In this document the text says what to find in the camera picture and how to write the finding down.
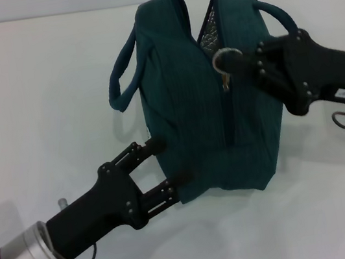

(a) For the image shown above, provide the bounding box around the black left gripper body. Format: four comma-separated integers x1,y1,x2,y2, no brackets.
37,157,154,259

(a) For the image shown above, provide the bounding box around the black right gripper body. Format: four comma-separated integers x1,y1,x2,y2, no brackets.
270,21,345,119

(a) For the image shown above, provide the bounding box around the dark teal insulated lunch bag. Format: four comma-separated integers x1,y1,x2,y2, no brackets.
93,0,324,214

